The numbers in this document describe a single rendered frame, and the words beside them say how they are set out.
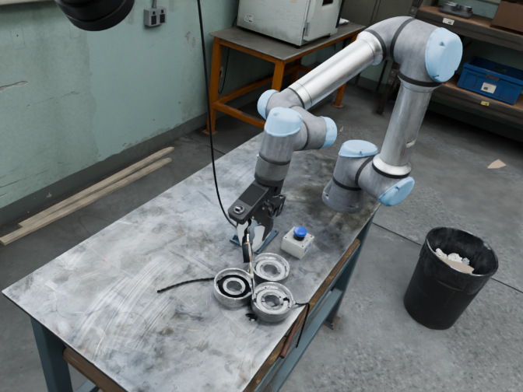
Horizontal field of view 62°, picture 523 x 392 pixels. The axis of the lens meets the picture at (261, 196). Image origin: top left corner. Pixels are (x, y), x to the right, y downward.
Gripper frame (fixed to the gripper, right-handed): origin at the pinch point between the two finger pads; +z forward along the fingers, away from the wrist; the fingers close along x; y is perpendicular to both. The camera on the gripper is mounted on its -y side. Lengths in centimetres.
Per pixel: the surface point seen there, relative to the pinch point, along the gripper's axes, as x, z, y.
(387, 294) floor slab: -31, 77, 123
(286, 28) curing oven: 108, -22, 202
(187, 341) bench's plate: -1.6, 15.9, -21.1
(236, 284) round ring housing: -0.4, 11.7, -1.3
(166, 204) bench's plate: 37.1, 11.9, 12.7
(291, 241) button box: -4.2, 5.9, 19.7
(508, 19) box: -13, -62, 341
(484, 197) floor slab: -57, 57, 270
